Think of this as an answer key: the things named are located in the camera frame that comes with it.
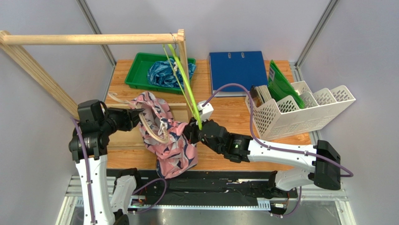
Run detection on booklets in organizer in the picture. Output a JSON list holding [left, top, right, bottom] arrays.
[[250, 85, 272, 107]]

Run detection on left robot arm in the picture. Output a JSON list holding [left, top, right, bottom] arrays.
[[69, 99, 143, 225]]

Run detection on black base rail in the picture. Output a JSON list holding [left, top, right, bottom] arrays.
[[106, 169, 300, 210]]

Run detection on white perforated file organizer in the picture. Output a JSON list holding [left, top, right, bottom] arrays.
[[252, 81, 356, 141]]

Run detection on green plastic folder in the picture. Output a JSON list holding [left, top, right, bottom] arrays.
[[267, 60, 305, 109]]

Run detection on wooden hanger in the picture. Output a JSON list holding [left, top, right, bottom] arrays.
[[107, 92, 169, 144]]

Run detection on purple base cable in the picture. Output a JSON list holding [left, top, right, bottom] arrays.
[[132, 178, 168, 214]]

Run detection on green plastic hanger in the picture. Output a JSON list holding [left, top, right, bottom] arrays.
[[163, 33, 203, 130]]

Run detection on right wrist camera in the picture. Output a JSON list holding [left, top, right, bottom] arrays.
[[197, 100, 214, 122]]

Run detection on wooden clothes rack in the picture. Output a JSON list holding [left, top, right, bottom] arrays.
[[0, 29, 192, 118]]

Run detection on green plastic tray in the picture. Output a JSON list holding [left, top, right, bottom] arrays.
[[125, 52, 182, 95]]

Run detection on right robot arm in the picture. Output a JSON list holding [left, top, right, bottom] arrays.
[[183, 120, 341, 191]]

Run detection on blue patterned shorts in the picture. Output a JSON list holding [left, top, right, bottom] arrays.
[[147, 58, 184, 88]]

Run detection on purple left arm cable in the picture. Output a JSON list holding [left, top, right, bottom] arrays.
[[71, 117, 96, 225]]

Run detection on blue ring binder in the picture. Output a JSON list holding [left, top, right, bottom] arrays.
[[209, 51, 268, 93]]

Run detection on pink patterned shorts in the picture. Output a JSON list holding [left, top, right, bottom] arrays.
[[130, 91, 198, 179]]

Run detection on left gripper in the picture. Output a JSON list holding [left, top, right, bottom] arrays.
[[99, 107, 146, 136]]

